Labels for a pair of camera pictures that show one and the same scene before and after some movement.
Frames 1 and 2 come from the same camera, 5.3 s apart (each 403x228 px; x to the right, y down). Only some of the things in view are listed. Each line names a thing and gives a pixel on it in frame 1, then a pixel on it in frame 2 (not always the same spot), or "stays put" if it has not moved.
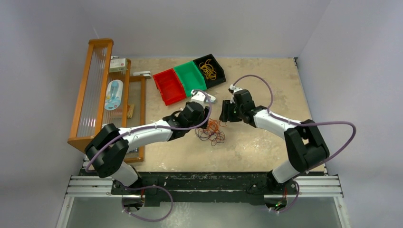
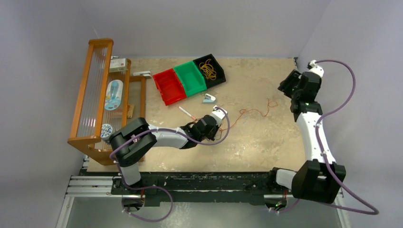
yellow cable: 208,70 stays put
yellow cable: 208,70 stays put
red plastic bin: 169,86 stays put
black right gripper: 226,115 → 292,78
